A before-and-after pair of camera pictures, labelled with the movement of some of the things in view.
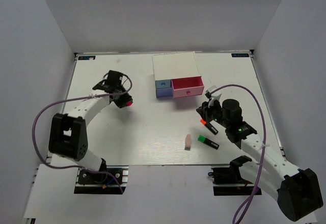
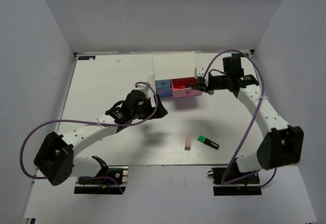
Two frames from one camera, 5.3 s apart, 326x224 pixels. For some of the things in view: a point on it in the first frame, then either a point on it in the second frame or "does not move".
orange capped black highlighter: (209, 126) → (185, 86)
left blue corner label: (86, 57) does not move
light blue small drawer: (163, 84) does not move
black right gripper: (205, 110) → (202, 86)
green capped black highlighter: (208, 141) does not move
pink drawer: (187, 86) does not move
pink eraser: (188, 142) does not move
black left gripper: (122, 103) → (151, 110)
